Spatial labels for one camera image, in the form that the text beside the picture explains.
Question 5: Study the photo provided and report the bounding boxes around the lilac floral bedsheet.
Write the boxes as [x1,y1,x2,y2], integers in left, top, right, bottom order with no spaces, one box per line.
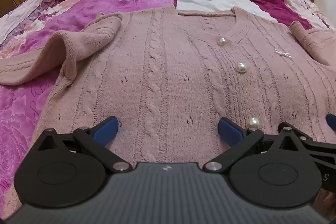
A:
[0,0,67,43]

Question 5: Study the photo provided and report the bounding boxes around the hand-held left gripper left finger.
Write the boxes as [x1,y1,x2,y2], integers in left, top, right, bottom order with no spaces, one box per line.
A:
[39,116,133,174]

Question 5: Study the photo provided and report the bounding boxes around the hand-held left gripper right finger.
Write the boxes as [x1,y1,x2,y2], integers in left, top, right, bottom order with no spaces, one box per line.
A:
[205,117,310,174]

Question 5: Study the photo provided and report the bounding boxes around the pink knit cardigan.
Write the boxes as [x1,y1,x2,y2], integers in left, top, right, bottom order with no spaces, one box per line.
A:
[0,6,336,165]

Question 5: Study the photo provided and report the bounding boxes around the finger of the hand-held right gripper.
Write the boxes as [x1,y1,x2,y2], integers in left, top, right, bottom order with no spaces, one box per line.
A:
[297,132,336,169]
[325,113,336,132]

